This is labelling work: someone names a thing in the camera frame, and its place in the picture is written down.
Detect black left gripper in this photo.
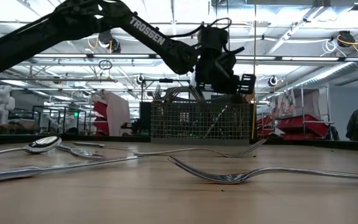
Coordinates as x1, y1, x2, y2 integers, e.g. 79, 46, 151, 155
194, 51, 257, 95

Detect silver fork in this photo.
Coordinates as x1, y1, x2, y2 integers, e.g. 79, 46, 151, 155
168, 155, 358, 185
165, 86, 188, 103
152, 83, 165, 102
132, 138, 267, 159

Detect grey mesh silverware basket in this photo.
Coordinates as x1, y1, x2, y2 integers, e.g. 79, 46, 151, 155
149, 85, 255, 146

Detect colourful hanging bags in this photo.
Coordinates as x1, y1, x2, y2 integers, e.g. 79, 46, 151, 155
270, 88, 295, 119

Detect red plastic storage bin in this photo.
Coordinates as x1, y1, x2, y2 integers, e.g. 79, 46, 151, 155
93, 116, 110, 135
280, 133, 323, 141
93, 101, 109, 119
277, 114, 330, 134
256, 116, 275, 139

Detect grey metal shelf rack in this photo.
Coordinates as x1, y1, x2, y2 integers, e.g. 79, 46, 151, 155
259, 86, 334, 141

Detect black overhead bar stand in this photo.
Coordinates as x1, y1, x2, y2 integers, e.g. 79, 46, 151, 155
140, 78, 191, 100

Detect black equipment cabinet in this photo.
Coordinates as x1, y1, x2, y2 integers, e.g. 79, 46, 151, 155
139, 101, 151, 136

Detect pink cover cloth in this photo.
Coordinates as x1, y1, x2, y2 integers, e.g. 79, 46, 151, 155
99, 90, 132, 137

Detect large silver spoon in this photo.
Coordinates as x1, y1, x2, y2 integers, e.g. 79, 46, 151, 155
0, 136, 63, 158

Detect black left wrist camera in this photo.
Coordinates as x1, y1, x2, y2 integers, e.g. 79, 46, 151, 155
198, 26, 229, 51

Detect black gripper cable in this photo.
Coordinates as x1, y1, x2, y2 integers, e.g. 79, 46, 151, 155
166, 17, 245, 55

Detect silver ventilation duct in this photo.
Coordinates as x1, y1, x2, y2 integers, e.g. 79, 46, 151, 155
290, 60, 358, 91

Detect black wire loop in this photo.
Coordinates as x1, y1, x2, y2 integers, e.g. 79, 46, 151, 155
98, 59, 113, 71

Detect black workstation frame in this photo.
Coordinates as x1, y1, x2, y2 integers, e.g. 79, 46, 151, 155
32, 105, 88, 135

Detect black aluminium table frame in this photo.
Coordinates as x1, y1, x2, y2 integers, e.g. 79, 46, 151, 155
0, 133, 358, 152

